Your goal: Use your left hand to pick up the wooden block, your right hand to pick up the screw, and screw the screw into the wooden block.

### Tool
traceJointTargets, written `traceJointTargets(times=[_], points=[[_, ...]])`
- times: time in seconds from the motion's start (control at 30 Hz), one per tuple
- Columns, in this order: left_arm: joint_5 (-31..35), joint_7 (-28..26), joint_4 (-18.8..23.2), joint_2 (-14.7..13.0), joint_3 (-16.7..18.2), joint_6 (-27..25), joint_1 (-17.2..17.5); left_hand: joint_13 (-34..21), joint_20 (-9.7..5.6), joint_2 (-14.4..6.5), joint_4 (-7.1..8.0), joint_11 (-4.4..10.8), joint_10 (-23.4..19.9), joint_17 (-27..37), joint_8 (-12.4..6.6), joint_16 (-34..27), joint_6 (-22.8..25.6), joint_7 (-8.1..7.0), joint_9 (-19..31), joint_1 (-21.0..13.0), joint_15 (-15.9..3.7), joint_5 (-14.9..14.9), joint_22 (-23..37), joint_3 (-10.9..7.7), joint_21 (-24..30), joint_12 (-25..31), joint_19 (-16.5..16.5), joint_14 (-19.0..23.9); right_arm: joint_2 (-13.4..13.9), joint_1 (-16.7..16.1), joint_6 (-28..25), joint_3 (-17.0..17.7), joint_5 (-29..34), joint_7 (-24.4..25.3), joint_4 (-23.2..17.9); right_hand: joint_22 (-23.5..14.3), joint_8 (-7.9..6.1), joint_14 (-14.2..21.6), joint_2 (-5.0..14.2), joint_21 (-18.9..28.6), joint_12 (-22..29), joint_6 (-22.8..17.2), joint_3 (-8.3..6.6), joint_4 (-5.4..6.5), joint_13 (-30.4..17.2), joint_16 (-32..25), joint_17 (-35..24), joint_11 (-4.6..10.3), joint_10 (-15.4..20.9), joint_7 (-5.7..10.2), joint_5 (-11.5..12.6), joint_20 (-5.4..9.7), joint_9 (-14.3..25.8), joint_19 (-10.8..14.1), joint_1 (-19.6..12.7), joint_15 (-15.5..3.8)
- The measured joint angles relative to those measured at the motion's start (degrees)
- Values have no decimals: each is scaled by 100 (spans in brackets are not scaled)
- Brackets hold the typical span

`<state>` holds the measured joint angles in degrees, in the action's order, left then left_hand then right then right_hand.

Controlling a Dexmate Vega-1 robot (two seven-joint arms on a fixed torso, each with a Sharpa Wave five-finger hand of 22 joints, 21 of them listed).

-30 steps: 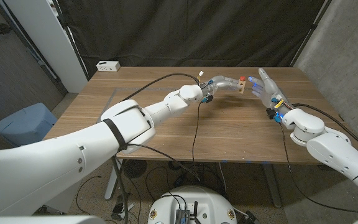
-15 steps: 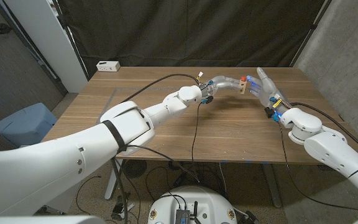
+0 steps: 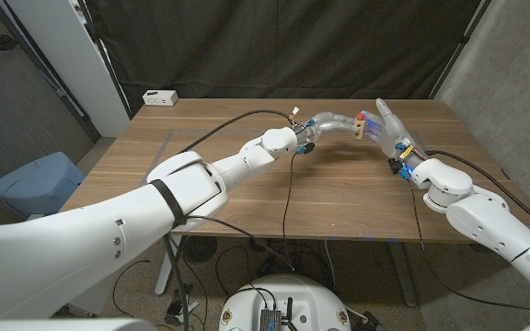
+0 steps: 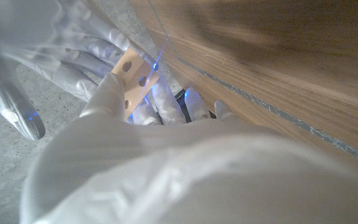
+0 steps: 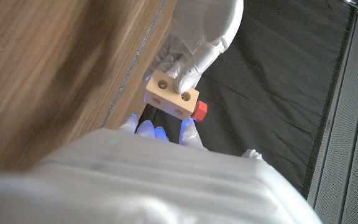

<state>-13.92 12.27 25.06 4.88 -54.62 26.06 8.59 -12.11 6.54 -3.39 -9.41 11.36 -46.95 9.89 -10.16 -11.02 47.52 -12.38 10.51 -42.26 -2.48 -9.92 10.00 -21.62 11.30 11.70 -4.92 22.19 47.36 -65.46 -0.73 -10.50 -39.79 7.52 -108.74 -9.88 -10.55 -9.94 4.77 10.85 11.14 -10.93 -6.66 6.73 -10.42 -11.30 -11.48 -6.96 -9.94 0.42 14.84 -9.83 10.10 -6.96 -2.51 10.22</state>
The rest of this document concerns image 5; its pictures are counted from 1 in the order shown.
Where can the wooden block with holes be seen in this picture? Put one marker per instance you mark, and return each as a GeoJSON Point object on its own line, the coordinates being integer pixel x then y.
{"type": "Point", "coordinates": [171, 95]}

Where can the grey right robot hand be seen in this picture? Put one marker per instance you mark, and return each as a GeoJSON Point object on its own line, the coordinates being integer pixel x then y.
{"type": "Point", "coordinates": [151, 183]}

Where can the red-headed wooden screw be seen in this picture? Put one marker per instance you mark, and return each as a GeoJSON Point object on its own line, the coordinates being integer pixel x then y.
{"type": "Point", "coordinates": [200, 111]}

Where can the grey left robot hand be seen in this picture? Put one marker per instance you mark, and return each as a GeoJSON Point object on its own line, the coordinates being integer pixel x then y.
{"type": "Point", "coordinates": [197, 37]}

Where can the grey perforated panel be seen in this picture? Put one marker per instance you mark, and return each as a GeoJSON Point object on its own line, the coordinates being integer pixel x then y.
{"type": "Point", "coordinates": [353, 124]}

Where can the black backdrop curtain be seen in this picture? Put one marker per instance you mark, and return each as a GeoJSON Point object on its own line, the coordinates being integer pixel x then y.
{"type": "Point", "coordinates": [275, 87]}

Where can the grey tape outline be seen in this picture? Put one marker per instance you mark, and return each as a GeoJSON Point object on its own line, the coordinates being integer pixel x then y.
{"type": "Point", "coordinates": [135, 62]}

